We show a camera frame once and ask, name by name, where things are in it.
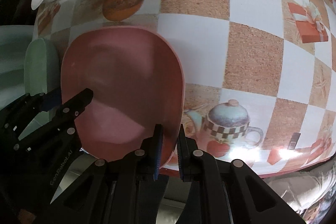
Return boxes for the green rectangular plate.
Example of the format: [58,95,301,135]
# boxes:
[18,38,60,140]

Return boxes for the pink rectangular plate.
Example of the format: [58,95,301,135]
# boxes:
[61,26,185,165]

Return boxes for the pale green curtain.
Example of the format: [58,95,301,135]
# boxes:
[1,0,38,108]

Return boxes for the checkered printed tablecloth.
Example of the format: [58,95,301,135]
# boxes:
[34,0,335,176]

